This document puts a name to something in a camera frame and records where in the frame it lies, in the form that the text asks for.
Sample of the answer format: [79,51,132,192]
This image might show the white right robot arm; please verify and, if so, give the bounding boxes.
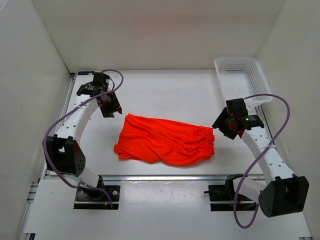
[212,108,309,218]

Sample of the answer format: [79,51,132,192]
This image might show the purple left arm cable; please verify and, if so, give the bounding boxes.
[42,69,125,210]

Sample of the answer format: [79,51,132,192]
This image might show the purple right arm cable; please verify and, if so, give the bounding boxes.
[232,93,291,230]

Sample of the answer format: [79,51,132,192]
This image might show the black corner label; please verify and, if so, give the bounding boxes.
[77,71,95,76]

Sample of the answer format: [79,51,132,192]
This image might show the aluminium left frame rail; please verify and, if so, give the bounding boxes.
[16,72,77,240]

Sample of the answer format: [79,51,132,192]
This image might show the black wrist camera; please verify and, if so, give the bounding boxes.
[226,98,264,131]
[76,72,110,97]

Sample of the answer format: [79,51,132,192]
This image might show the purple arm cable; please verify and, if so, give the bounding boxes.
[42,69,125,210]
[232,93,291,230]

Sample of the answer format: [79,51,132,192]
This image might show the aluminium table edge rail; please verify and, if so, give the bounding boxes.
[99,174,251,182]

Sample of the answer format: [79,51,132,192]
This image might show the orange mesh shorts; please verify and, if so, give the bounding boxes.
[113,114,215,167]

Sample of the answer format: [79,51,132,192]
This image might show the aluminium frame rail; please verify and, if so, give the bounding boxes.
[254,106,279,166]
[16,72,77,240]

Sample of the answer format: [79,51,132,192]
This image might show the aluminium right frame rail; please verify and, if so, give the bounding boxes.
[254,106,279,166]

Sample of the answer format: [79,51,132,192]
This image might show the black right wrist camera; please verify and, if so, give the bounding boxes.
[226,98,264,131]

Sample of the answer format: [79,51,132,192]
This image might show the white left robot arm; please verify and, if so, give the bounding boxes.
[42,90,122,200]

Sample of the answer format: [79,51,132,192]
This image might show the white plastic mesh basket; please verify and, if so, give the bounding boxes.
[214,56,273,110]

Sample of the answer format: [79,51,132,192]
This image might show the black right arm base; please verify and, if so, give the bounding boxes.
[203,174,257,212]

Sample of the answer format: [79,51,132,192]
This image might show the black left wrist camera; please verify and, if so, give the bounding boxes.
[76,72,110,97]

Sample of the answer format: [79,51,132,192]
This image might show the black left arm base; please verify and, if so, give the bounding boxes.
[73,177,121,210]

